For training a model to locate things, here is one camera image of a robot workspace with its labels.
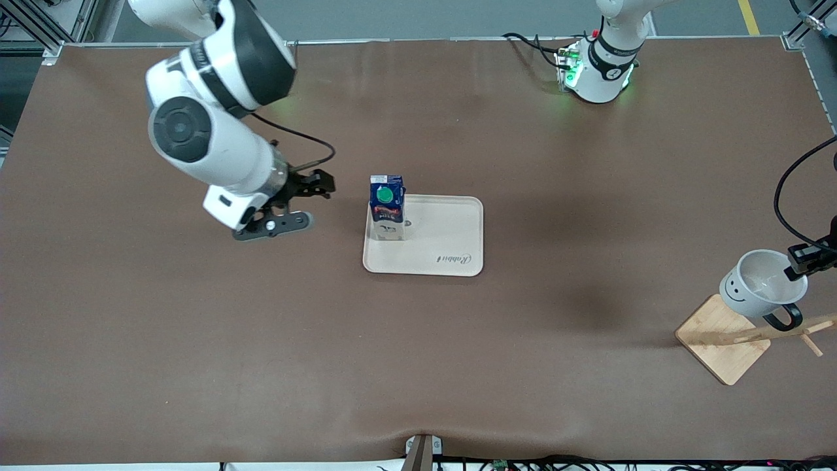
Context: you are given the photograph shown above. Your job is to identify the white smiley mug black handle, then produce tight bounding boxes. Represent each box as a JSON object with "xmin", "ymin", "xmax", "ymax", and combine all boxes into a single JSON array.
[{"xmin": 719, "ymin": 249, "xmax": 810, "ymax": 332}]

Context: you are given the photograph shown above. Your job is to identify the wooden mug rack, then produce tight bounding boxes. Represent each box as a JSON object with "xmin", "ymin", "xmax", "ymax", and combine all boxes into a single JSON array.
[{"xmin": 674, "ymin": 294, "xmax": 837, "ymax": 387}]

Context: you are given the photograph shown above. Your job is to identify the brown table mat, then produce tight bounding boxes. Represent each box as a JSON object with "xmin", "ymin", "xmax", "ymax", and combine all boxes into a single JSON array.
[{"xmin": 0, "ymin": 38, "xmax": 837, "ymax": 466}]

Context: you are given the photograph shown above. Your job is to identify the cream rabbit print tray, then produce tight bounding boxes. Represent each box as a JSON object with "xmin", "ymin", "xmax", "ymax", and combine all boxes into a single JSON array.
[{"xmin": 362, "ymin": 194, "xmax": 485, "ymax": 277}]

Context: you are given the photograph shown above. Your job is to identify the black camera cable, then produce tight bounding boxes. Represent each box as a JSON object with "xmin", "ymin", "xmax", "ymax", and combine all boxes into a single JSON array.
[
  {"xmin": 250, "ymin": 113, "xmax": 337, "ymax": 172},
  {"xmin": 774, "ymin": 134, "xmax": 837, "ymax": 257}
]

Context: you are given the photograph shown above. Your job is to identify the aluminium frame profile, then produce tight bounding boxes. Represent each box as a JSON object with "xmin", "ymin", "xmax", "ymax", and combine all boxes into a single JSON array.
[
  {"xmin": 0, "ymin": 0, "xmax": 105, "ymax": 67},
  {"xmin": 780, "ymin": 0, "xmax": 837, "ymax": 53}
]

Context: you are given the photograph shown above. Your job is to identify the black base cable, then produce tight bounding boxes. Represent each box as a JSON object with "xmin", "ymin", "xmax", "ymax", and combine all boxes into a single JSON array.
[{"xmin": 502, "ymin": 31, "xmax": 573, "ymax": 69}]

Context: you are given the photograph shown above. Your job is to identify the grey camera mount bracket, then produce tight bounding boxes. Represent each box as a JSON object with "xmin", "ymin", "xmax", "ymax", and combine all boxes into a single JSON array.
[{"xmin": 401, "ymin": 433, "xmax": 444, "ymax": 471}]

